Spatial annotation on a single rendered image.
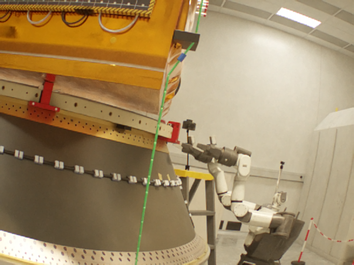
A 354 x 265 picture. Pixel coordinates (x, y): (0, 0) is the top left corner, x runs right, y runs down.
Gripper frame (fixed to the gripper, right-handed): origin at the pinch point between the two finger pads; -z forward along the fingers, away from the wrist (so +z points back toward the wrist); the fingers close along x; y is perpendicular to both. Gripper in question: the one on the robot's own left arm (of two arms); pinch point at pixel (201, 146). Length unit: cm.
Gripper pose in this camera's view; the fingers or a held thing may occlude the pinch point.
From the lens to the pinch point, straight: 211.4
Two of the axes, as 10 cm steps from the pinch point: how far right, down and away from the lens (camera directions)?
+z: 9.2, 3.6, 1.3
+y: 3.5, -9.3, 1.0
